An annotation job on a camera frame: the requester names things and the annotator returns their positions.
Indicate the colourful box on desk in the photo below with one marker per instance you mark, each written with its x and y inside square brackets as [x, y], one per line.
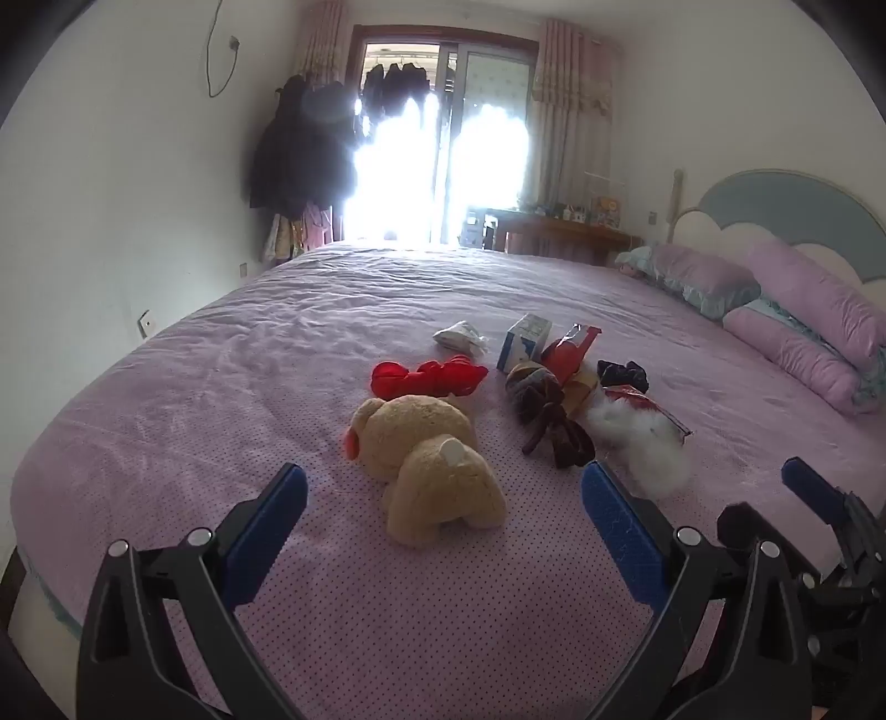
[608, 212]

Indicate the white fluffy plush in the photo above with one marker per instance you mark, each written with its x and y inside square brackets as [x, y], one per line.
[644, 450]

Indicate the black scrunchie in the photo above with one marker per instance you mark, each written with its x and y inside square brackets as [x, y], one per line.
[623, 375]

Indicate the purple pillow with teal ruffle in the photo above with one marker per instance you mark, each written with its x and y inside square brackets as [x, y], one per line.
[699, 277]

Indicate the dark clothes on balcony line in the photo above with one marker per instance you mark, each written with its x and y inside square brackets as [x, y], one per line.
[398, 86]

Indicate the pink dotted bed sheet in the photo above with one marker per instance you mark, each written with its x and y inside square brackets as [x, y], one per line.
[277, 388]

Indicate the colourful hanging clothes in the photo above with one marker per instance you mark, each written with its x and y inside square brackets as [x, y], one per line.
[297, 232]

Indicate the pink pillow with teal trim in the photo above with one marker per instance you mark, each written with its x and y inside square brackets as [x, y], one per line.
[796, 353]

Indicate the row of small desk items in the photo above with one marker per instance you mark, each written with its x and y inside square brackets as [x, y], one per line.
[561, 211]

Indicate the multicoloured knit sock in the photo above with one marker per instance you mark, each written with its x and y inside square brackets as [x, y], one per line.
[529, 388]

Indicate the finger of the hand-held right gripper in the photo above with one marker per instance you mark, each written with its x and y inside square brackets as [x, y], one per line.
[737, 523]
[810, 488]

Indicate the blue and cream headboard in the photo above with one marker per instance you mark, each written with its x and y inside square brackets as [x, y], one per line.
[775, 201]

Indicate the pink patterned curtain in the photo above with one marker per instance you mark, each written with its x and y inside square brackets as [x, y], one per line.
[318, 41]
[571, 111]

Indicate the orange-brown knit sock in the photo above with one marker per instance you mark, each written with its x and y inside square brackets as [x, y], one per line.
[581, 391]

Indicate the clear red-edged wrapper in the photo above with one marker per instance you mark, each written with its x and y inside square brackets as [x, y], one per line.
[647, 408]

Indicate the sliding glass balcony door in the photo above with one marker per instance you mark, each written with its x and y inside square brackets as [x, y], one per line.
[450, 55]

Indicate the dark hanging coats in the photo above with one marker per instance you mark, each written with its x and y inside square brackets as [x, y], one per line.
[297, 152]

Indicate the blue and white milk carton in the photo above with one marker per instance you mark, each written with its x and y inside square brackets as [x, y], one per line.
[519, 343]

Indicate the wooden desk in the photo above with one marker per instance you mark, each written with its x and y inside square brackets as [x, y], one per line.
[554, 232]

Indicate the large pink bolster pillow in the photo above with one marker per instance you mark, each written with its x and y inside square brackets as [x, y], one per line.
[817, 298]

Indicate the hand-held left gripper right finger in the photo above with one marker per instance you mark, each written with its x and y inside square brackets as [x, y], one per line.
[616, 526]

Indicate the dark brown bow scrunchie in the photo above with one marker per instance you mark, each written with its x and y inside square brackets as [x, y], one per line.
[567, 439]

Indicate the beige teddy bear plush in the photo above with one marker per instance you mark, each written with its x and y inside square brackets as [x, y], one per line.
[429, 471]

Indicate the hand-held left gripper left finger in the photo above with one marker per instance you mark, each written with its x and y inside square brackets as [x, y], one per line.
[273, 540]

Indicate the red snack packet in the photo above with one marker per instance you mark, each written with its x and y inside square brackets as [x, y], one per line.
[567, 353]

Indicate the white packet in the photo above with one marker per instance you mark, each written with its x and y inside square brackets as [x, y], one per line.
[457, 337]

